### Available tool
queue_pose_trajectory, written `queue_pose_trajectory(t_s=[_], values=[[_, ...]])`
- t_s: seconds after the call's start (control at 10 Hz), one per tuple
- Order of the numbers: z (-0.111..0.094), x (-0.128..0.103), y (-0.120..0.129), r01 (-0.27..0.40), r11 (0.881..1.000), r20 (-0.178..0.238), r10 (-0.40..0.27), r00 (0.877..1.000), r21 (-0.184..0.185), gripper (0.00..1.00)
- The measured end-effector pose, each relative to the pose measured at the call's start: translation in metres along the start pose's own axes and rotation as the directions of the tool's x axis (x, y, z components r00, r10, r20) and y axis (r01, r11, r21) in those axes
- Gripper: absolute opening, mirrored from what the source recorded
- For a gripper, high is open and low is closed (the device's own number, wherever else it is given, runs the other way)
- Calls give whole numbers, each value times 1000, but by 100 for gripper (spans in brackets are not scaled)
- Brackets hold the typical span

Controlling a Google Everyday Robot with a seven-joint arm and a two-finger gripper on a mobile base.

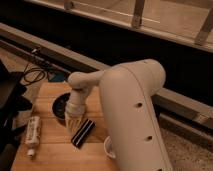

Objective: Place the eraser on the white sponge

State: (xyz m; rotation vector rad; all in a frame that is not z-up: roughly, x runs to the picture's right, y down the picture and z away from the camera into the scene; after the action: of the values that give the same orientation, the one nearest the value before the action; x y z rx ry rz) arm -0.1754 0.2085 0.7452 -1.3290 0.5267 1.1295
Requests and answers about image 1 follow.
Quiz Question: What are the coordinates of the black white striped eraser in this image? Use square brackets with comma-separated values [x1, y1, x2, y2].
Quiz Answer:
[71, 119, 95, 148]

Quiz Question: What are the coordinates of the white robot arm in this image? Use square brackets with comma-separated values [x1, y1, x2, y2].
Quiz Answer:
[65, 59, 173, 171]

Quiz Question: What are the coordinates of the black cable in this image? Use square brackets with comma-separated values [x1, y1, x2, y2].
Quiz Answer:
[20, 46, 54, 87]

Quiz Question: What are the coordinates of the black round bowl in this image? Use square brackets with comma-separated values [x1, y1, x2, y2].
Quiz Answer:
[52, 93, 70, 123]

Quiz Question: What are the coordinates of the blue object behind table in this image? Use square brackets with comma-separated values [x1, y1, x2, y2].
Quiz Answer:
[50, 73, 66, 82]

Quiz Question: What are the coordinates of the white plastic cup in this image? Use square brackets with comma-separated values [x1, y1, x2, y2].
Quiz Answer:
[104, 137, 116, 159]

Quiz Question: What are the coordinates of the white toothpaste tube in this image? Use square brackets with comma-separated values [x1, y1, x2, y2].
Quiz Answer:
[25, 116, 42, 158]

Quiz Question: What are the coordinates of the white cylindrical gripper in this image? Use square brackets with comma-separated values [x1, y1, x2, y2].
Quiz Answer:
[65, 90, 87, 133]

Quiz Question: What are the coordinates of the black bag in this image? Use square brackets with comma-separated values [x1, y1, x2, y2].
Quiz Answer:
[0, 60, 32, 171]

